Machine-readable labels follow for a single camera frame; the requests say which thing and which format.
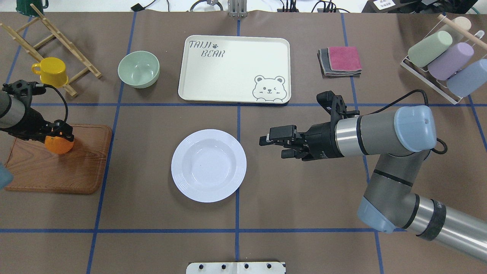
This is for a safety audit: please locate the wooden cutting board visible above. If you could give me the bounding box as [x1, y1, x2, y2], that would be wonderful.
[5, 124, 112, 194]

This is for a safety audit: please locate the white ridged plate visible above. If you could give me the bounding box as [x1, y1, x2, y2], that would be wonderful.
[171, 129, 247, 203]

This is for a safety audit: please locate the purple cup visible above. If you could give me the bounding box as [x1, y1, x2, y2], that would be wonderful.
[427, 42, 474, 80]

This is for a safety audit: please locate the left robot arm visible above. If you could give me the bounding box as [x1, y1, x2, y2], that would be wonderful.
[1, 88, 75, 155]

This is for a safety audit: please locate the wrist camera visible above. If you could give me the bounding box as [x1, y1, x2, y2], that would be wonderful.
[2, 80, 46, 103]
[316, 91, 360, 120]

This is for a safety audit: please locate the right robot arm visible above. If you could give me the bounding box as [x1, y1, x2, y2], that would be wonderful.
[259, 105, 487, 262]

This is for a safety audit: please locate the pink cloth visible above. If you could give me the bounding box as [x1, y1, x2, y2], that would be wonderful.
[327, 46, 362, 72]

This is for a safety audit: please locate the green ceramic bowl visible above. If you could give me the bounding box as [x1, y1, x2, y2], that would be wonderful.
[117, 51, 160, 89]

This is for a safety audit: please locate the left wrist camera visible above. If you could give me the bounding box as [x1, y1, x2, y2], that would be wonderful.
[2, 80, 46, 103]

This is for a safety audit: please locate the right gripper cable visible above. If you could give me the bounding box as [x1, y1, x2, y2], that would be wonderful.
[367, 89, 449, 155]

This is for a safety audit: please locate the cream bear tray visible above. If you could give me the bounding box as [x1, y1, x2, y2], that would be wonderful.
[178, 35, 291, 104]

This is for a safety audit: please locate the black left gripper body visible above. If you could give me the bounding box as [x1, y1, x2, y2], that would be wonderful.
[8, 107, 51, 143]

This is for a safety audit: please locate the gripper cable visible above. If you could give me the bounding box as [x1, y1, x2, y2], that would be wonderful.
[367, 89, 449, 155]
[44, 84, 69, 123]

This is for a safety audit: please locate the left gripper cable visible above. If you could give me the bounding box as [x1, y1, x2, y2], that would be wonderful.
[44, 84, 69, 123]

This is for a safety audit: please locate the grey cloth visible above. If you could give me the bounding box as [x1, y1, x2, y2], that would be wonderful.
[318, 47, 362, 77]

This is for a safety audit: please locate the green cup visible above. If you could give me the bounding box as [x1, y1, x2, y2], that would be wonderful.
[407, 31, 453, 67]

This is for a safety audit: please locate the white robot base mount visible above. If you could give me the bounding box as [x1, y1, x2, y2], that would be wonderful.
[186, 261, 286, 274]

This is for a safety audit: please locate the white wire cup rack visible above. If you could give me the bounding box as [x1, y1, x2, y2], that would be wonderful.
[400, 14, 486, 104]

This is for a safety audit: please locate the wooden dish rack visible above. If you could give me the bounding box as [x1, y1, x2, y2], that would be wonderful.
[0, 4, 102, 97]

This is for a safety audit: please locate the yellow mug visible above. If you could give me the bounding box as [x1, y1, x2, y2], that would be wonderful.
[31, 57, 68, 88]

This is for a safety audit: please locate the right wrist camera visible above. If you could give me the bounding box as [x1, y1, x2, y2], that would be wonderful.
[316, 91, 360, 120]

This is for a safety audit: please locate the dark green mug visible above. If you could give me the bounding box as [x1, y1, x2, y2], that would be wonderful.
[16, 0, 49, 17]

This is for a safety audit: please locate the blue cup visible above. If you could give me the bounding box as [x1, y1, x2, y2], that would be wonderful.
[447, 59, 487, 97]

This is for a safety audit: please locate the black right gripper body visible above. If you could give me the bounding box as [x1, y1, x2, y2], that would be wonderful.
[293, 121, 343, 161]

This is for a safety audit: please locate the beige cup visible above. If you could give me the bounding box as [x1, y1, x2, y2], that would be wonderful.
[452, 17, 472, 32]

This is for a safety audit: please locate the orange fruit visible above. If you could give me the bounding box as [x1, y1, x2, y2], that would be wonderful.
[44, 139, 75, 155]

